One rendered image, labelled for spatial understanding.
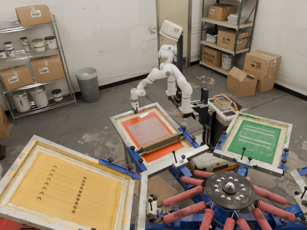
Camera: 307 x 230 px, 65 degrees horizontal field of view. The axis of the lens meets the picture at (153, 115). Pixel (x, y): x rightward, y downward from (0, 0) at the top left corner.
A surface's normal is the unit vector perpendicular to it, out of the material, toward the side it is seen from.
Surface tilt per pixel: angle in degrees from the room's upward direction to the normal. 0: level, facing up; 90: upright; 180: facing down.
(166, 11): 90
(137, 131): 9
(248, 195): 0
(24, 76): 90
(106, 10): 90
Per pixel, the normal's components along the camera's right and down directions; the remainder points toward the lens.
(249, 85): 0.26, 0.51
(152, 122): 0.03, -0.76
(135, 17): 0.48, 0.45
